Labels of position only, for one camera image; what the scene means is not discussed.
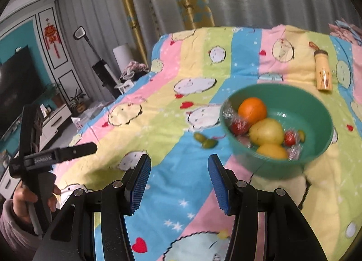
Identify red apple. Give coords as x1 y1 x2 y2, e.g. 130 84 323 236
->
230 117 250 136

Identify orange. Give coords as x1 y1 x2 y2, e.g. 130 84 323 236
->
238 97 267 125

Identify small green fruit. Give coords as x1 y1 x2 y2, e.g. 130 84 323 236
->
297 129 306 143
201 138 218 149
193 132 207 143

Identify pink sleeve forearm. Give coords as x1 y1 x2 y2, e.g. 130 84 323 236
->
1 200 40 260

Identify left hand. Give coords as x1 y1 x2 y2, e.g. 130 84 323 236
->
12 181 62 225

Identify white TV cabinet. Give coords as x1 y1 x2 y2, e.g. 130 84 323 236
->
1 104 71 200

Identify potted plant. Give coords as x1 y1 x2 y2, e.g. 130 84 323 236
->
69 88 86 115

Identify yellow lemon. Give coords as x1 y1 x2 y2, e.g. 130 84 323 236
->
256 144 288 160

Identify yellow pear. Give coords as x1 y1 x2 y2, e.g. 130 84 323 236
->
248 117 284 146

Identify green plastic bowl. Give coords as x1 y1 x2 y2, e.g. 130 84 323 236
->
220 83 334 180

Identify colourful cartoon striped bedsheet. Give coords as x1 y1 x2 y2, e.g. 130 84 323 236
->
55 25 361 260

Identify black television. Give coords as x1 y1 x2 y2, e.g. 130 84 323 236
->
0 46 44 136

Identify white chair with clothes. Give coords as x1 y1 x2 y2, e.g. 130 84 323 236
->
113 43 149 94

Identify red Chinese knot decoration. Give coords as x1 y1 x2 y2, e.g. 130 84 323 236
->
44 18 61 58

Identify yellow patterned curtain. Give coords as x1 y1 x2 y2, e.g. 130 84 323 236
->
121 0 215 64

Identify grey curtain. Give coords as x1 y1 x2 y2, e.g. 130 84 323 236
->
55 0 361 100

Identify pink patterned folded blanket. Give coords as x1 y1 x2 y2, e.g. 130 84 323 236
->
328 19 362 46

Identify yellow bottle with strap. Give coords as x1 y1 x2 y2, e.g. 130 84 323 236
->
309 41 333 92

